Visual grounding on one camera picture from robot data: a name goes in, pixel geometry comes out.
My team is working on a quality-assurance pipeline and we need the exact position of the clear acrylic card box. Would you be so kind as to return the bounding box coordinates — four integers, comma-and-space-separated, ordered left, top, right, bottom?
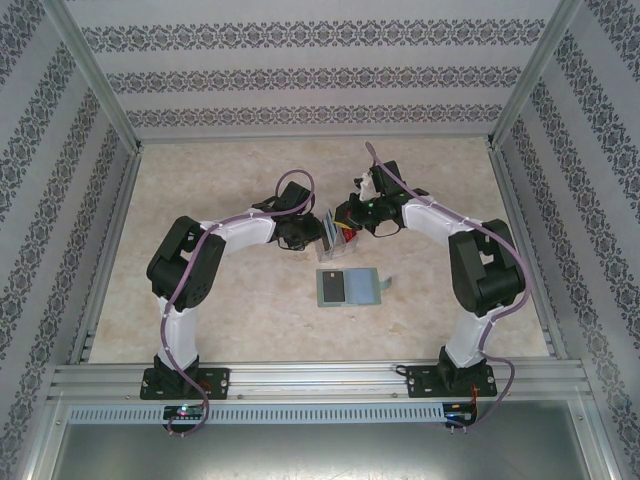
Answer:
316, 219, 360, 264

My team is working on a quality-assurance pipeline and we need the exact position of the black credit card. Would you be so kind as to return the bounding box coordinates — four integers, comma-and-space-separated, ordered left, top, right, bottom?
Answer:
321, 270, 346, 304

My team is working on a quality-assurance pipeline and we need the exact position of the grey-blue card holder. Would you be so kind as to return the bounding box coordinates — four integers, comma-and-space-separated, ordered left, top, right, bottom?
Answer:
315, 267, 394, 307

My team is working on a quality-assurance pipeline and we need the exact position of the grey metal panel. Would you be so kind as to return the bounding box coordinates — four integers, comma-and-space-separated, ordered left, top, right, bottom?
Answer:
47, 423, 596, 480

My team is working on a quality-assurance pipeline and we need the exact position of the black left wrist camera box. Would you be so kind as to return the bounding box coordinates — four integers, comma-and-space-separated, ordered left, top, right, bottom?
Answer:
276, 181, 315, 215

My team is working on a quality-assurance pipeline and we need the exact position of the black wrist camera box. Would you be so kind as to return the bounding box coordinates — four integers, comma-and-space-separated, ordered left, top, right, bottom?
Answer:
373, 159, 415, 201
276, 181, 315, 215

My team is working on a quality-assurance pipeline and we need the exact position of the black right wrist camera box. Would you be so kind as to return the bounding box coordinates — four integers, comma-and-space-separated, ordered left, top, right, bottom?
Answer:
373, 159, 415, 201

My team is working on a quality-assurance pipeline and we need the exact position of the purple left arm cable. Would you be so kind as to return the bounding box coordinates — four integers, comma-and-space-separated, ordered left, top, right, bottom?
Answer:
159, 169, 316, 441

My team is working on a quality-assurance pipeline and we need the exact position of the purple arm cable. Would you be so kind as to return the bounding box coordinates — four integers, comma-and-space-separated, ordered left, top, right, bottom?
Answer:
364, 142, 531, 436
159, 169, 316, 441

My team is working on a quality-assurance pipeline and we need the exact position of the aluminium side rail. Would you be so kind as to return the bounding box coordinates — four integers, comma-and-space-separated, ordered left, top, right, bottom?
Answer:
487, 143, 567, 360
68, 147, 146, 365

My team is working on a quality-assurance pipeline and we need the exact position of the aluminium mounting rail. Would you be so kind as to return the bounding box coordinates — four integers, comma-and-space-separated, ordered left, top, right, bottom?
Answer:
47, 363, 594, 402

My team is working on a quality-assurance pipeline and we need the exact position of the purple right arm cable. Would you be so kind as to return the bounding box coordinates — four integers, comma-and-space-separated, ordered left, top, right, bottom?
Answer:
364, 142, 531, 436

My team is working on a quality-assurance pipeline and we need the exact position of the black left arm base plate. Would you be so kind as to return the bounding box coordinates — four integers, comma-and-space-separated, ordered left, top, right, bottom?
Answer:
140, 366, 232, 401

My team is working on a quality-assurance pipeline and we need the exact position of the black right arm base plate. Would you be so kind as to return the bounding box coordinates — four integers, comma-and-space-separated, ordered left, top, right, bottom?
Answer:
406, 364, 500, 400

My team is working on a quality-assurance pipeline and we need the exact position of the grey slotted cable duct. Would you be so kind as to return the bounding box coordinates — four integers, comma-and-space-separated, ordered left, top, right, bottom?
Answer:
67, 402, 447, 426

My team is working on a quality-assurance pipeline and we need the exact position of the aluminium frame post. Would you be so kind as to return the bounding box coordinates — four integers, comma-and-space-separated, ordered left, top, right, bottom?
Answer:
44, 0, 146, 156
485, 0, 585, 151

